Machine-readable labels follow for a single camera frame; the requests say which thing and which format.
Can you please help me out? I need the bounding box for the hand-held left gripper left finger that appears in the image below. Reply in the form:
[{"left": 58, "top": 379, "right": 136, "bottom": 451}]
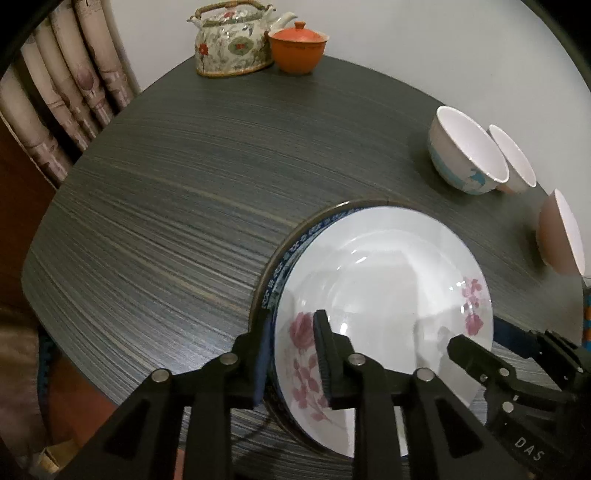
[{"left": 60, "top": 309, "right": 278, "bottom": 480}]

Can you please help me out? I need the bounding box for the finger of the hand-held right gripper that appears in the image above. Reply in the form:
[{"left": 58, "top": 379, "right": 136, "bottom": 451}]
[
  {"left": 494, "top": 318, "right": 591, "bottom": 398},
  {"left": 448, "top": 335, "right": 521, "bottom": 394}
]

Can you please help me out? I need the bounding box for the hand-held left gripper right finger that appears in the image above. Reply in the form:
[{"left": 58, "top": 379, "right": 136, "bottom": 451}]
[{"left": 313, "top": 309, "right": 527, "bottom": 480}]

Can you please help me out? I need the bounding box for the large blue floral plate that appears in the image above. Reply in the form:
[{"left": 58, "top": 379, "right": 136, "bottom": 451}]
[{"left": 248, "top": 198, "right": 409, "bottom": 444}]

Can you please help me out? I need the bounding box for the white plate with pink flowers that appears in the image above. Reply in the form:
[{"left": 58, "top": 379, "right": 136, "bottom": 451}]
[{"left": 270, "top": 206, "right": 495, "bottom": 459}]

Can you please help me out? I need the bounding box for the pink bowl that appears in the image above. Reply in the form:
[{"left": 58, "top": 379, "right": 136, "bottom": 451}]
[{"left": 536, "top": 188, "right": 586, "bottom": 274}]

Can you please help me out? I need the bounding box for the plain white bowl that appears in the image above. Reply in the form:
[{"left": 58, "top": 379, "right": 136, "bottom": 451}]
[{"left": 488, "top": 124, "right": 537, "bottom": 195}]

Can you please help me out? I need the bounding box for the white bowl with blue print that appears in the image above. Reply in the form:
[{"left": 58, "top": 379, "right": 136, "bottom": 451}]
[{"left": 427, "top": 105, "right": 510, "bottom": 195}]

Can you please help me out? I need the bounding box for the beige cloth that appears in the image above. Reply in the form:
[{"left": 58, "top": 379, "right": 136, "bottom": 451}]
[{"left": 0, "top": 309, "right": 51, "bottom": 462}]

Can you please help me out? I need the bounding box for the orange lidded cup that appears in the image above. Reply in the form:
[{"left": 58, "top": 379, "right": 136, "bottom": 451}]
[{"left": 268, "top": 21, "right": 328, "bottom": 75}]

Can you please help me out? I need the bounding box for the floral ceramic teapot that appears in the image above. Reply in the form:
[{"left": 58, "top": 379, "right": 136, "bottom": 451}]
[{"left": 187, "top": 0, "right": 298, "bottom": 77}]

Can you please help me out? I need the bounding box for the patterned beige curtain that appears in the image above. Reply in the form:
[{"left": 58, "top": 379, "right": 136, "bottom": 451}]
[{"left": 0, "top": 0, "right": 139, "bottom": 188}]

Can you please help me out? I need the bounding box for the black cable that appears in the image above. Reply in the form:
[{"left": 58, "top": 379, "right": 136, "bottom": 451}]
[{"left": 228, "top": 411, "right": 278, "bottom": 446}]

